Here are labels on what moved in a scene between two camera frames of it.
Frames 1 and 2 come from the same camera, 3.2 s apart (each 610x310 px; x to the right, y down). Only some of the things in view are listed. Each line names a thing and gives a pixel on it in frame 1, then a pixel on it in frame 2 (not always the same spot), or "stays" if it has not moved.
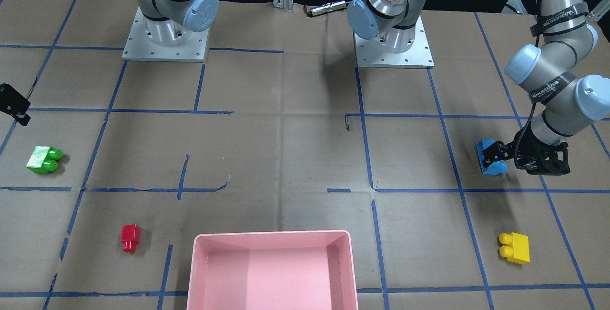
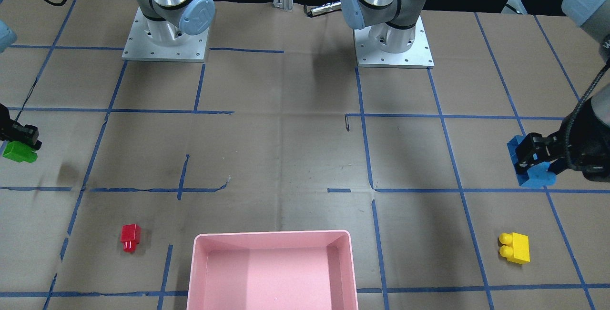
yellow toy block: x=515 y=247 stays
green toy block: x=44 y=159 → x=19 y=152
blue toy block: x=495 y=169 → x=538 y=175
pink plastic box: x=287 y=270 stays
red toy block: x=130 y=236 stays
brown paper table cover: x=122 y=159 stays
